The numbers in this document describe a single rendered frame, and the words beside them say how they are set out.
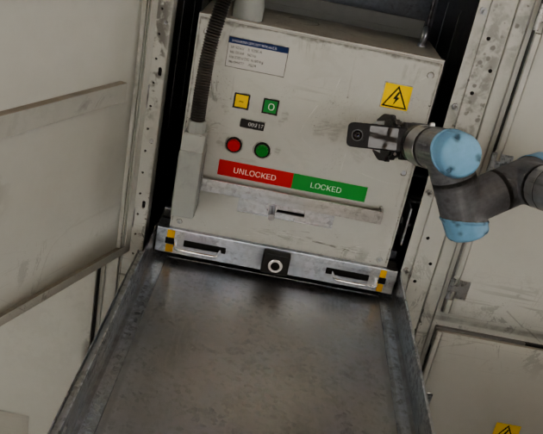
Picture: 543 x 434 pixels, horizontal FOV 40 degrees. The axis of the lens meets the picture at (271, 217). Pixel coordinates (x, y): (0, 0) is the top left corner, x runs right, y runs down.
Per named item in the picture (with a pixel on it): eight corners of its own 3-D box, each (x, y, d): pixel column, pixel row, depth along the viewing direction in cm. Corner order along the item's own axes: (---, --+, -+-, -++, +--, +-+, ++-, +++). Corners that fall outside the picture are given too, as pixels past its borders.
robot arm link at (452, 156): (447, 190, 119) (435, 140, 117) (418, 180, 130) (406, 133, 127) (490, 174, 120) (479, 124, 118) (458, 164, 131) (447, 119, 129)
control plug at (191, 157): (193, 220, 151) (205, 139, 144) (169, 215, 151) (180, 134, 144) (198, 205, 158) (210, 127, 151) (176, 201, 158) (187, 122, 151)
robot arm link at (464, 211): (517, 225, 126) (503, 164, 123) (461, 250, 124) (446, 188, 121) (490, 217, 134) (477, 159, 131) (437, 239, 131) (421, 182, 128)
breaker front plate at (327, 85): (383, 275, 165) (443, 65, 145) (169, 233, 164) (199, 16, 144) (383, 271, 166) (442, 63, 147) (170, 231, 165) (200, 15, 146)
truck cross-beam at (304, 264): (391, 294, 167) (398, 271, 164) (153, 250, 166) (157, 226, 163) (390, 283, 172) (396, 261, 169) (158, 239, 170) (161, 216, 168)
